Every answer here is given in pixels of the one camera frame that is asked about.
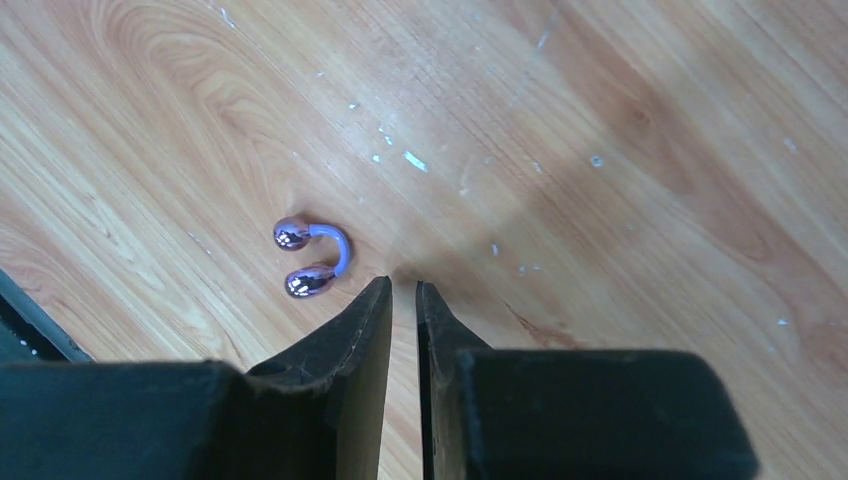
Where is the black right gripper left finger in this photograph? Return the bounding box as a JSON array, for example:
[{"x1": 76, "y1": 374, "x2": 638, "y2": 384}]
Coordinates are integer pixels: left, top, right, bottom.
[{"x1": 1, "y1": 276, "x2": 393, "y2": 479}]

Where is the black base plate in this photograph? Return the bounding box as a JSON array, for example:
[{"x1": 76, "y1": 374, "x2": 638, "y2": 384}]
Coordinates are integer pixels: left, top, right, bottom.
[{"x1": 1, "y1": 271, "x2": 93, "y2": 363}]

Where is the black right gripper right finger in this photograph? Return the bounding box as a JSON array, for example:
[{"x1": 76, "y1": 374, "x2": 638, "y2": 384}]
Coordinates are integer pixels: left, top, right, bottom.
[{"x1": 415, "y1": 282, "x2": 759, "y2": 479}]

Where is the purple clip earbud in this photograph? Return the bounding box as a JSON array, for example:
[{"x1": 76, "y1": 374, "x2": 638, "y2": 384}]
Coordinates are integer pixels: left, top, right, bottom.
[{"x1": 272, "y1": 215, "x2": 354, "y2": 300}]

